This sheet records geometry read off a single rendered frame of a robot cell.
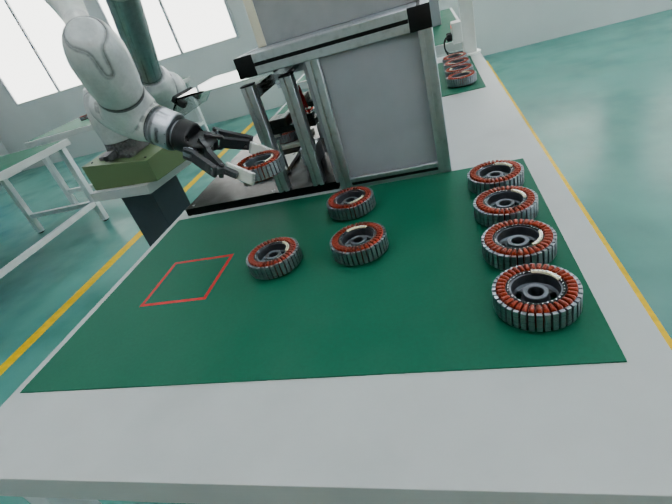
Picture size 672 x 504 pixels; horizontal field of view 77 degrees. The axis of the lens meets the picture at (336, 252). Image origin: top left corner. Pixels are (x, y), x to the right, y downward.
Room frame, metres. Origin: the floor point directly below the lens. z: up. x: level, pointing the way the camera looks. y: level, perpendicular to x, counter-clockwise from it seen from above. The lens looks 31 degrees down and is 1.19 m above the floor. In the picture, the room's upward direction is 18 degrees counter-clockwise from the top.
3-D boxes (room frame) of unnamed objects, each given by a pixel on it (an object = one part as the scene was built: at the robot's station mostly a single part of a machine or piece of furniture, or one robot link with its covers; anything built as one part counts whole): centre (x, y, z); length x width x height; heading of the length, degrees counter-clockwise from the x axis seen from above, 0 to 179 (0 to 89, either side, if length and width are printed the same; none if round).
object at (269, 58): (1.33, -0.23, 1.09); 0.68 x 0.44 x 0.05; 161
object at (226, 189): (1.43, 0.06, 0.76); 0.64 x 0.47 x 0.02; 161
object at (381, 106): (0.99, -0.20, 0.91); 0.28 x 0.03 x 0.32; 71
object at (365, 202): (0.90, -0.07, 0.77); 0.11 x 0.11 x 0.04
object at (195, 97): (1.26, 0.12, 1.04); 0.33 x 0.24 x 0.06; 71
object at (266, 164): (0.95, 0.10, 0.90); 0.11 x 0.11 x 0.04
